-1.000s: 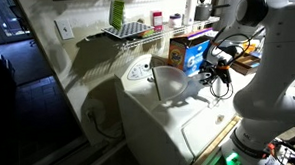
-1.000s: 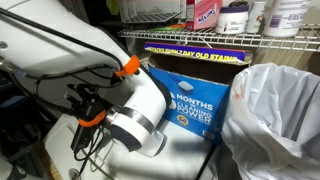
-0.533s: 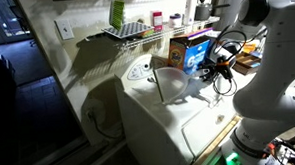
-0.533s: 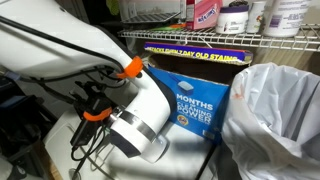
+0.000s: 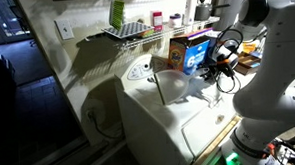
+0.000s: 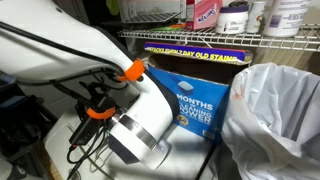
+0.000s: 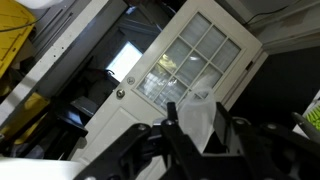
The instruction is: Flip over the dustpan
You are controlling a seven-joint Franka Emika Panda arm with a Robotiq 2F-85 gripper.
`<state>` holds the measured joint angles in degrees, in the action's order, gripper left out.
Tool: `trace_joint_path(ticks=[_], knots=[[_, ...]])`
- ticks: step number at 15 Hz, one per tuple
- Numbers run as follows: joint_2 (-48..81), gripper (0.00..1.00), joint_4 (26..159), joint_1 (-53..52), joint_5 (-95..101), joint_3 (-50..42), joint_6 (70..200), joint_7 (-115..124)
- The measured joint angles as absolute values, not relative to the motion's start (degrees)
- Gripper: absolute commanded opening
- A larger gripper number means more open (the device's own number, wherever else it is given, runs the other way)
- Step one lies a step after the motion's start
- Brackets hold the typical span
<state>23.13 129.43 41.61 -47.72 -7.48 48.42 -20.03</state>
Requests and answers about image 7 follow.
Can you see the clear plastic dustpan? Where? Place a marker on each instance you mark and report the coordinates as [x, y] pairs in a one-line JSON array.
[[196, 115]]

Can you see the round door knob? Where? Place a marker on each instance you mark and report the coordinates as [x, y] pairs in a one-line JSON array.
[[120, 93]]

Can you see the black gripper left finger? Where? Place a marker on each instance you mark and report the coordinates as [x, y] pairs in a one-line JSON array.
[[183, 160]]

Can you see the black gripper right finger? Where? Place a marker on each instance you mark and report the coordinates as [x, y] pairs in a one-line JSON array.
[[239, 137]]

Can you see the yellow plastic object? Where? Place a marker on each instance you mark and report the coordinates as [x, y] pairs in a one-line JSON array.
[[16, 25]]

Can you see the white panelled door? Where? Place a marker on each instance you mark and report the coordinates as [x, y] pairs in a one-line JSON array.
[[202, 46]]

